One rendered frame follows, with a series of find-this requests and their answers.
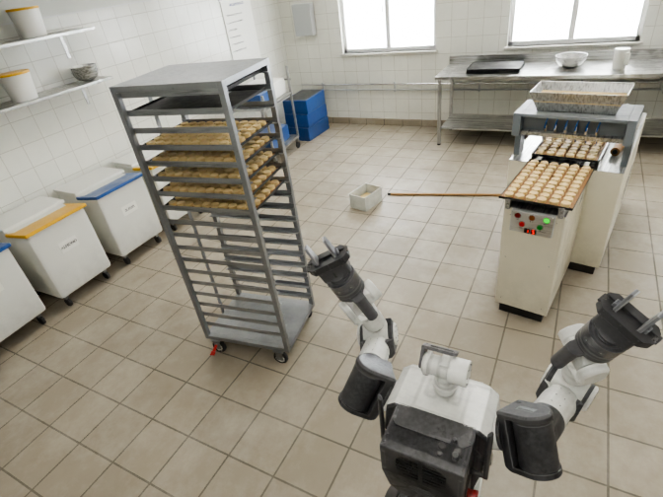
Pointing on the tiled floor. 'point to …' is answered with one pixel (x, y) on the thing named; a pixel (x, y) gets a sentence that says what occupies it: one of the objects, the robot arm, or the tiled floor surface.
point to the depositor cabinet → (603, 185)
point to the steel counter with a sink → (548, 69)
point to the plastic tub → (365, 196)
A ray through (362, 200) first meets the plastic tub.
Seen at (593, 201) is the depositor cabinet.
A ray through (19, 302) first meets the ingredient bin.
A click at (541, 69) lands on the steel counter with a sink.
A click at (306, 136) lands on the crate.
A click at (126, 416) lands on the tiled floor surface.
